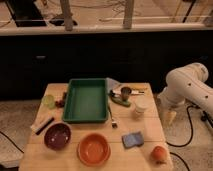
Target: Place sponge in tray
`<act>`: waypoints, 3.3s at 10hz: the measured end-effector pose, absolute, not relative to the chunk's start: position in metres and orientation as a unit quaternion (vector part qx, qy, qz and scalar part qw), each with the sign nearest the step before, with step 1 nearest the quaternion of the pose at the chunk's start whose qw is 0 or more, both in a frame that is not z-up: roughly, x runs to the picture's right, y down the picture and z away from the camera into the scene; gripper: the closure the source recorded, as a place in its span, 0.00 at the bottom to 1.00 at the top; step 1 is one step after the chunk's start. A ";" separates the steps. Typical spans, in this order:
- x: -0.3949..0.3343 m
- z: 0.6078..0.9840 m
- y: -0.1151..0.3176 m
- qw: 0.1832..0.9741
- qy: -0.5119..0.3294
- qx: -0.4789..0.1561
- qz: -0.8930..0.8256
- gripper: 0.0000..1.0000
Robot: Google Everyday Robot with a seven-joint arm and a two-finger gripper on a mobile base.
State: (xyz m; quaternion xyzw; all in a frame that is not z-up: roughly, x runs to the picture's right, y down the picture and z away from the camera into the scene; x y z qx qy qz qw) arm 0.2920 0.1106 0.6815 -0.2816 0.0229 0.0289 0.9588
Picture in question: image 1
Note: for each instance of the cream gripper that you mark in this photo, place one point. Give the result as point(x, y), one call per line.
point(168, 115)

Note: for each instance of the blue sponge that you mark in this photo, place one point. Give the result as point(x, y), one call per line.
point(133, 140)

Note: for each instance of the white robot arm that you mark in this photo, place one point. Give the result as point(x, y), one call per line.
point(185, 83)

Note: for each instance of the green plastic tray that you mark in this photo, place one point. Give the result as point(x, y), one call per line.
point(86, 101)

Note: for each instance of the white plastic cup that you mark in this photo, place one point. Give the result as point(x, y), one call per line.
point(140, 108)

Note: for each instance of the orange fruit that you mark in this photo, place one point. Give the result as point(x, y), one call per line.
point(159, 154)

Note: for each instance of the wooden table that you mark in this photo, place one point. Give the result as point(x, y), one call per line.
point(38, 157)

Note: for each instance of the brown metal cup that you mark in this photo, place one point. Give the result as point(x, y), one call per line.
point(125, 93)

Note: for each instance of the green plate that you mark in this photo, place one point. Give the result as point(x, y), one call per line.
point(117, 99)

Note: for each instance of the white cloth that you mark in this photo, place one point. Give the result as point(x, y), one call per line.
point(112, 83)

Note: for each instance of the orange bowl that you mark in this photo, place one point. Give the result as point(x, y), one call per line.
point(93, 150)

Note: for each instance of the dark red small objects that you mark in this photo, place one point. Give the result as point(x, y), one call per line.
point(61, 103)

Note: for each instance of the purple bowl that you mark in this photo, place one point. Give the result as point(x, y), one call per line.
point(57, 136)

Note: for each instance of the small green cup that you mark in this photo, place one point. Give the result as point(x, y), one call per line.
point(48, 101)

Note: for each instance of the yellow handled tool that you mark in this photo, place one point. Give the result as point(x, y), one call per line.
point(133, 92)

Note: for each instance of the white post right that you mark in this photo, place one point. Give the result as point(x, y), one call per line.
point(128, 14)

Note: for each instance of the white post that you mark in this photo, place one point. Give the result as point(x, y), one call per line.
point(65, 7)
point(128, 14)

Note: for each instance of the white post left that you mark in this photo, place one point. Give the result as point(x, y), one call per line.
point(65, 7)

